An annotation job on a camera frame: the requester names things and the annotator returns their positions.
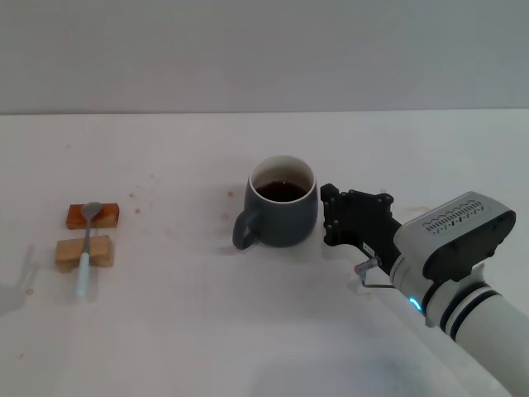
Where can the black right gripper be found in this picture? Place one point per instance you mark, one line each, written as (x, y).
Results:
(368, 227)

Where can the dark grey ceramic mug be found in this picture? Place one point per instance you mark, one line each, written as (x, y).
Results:
(285, 223)

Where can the dark coffee liquid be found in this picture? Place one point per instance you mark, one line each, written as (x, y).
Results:
(281, 192)

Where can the reddish brown wooden block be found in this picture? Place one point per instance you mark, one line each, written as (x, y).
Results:
(109, 215)

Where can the light tan wooden block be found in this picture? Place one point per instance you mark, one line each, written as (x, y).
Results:
(68, 252)

